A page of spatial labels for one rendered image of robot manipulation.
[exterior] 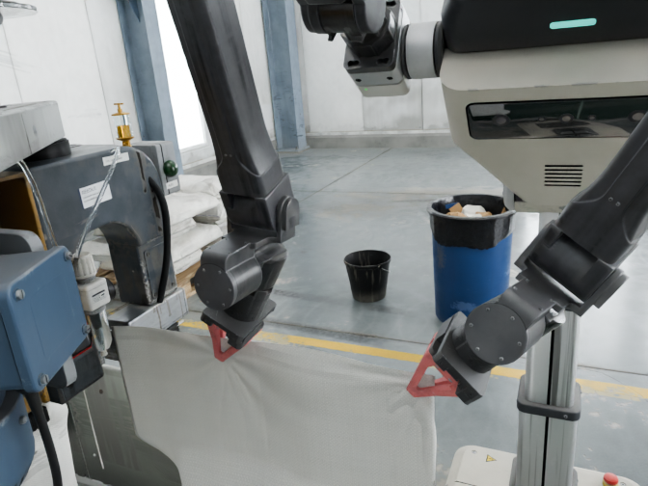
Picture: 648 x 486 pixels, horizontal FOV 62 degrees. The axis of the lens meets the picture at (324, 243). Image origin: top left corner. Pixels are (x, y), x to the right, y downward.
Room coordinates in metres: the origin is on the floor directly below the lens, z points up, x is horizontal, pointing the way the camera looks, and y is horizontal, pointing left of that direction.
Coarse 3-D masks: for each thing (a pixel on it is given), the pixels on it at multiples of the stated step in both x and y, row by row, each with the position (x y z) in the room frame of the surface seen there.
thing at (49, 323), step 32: (0, 256) 0.44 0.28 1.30; (32, 256) 0.43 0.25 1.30; (64, 256) 0.44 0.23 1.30; (0, 288) 0.36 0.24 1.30; (32, 288) 0.39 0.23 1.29; (64, 288) 0.43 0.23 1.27; (0, 320) 0.36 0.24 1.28; (32, 320) 0.38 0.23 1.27; (64, 320) 0.42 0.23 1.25; (0, 352) 0.36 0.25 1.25; (32, 352) 0.36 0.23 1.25; (64, 352) 0.41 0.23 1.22; (0, 384) 0.36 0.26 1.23; (32, 384) 0.36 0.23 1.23
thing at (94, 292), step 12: (84, 252) 0.70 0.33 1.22; (84, 264) 0.68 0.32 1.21; (84, 276) 0.67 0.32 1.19; (84, 288) 0.66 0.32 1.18; (96, 288) 0.68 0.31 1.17; (84, 300) 0.67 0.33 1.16; (96, 300) 0.67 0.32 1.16; (108, 300) 0.69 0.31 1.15; (84, 312) 0.67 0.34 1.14; (96, 312) 0.67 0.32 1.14
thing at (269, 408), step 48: (144, 336) 0.73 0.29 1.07; (192, 336) 0.70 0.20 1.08; (144, 384) 0.74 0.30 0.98; (192, 384) 0.70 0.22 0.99; (240, 384) 0.67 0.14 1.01; (288, 384) 0.62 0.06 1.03; (336, 384) 0.59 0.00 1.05; (384, 384) 0.57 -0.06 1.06; (432, 384) 0.54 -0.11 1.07; (144, 432) 0.74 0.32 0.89; (192, 432) 0.71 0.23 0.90; (240, 432) 0.68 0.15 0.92; (288, 432) 0.63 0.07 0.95; (336, 432) 0.59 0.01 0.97; (384, 432) 0.57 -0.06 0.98; (432, 432) 0.54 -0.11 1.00; (192, 480) 0.68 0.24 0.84; (240, 480) 0.65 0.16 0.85; (288, 480) 0.63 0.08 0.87; (336, 480) 0.59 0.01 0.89; (384, 480) 0.57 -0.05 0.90; (432, 480) 0.54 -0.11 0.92
